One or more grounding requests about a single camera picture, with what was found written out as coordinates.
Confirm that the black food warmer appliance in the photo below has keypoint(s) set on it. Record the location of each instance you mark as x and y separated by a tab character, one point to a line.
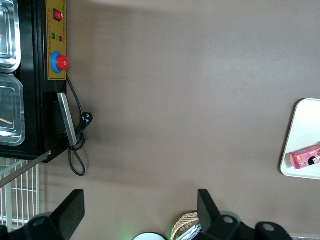
30	75

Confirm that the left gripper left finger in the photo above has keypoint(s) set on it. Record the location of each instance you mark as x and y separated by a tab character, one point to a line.
67	215

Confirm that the grey metal bar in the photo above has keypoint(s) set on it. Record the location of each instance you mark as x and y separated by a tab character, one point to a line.
25	167

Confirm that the beige plastic tray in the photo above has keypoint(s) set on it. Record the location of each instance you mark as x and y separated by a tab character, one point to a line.
305	125

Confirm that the red rocker switch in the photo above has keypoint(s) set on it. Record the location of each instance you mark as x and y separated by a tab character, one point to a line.
58	15

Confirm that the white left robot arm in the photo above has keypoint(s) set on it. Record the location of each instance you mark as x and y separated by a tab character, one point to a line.
148	237

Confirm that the oval wicker basket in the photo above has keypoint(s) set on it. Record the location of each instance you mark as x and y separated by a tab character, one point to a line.
183	221

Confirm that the wooden skewer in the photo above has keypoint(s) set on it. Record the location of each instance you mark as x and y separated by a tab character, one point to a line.
6	121

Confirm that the foil container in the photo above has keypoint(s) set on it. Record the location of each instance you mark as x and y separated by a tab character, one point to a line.
192	232

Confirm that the pink snack packet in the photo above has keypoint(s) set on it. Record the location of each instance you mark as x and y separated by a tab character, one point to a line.
306	158

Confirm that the red and blue knob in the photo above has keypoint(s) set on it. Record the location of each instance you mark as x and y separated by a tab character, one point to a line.
61	62

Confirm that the steel food pan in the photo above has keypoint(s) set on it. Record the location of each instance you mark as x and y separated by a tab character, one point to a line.
20	112
13	37

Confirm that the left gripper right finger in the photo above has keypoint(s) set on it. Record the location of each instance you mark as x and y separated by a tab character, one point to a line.
212	220

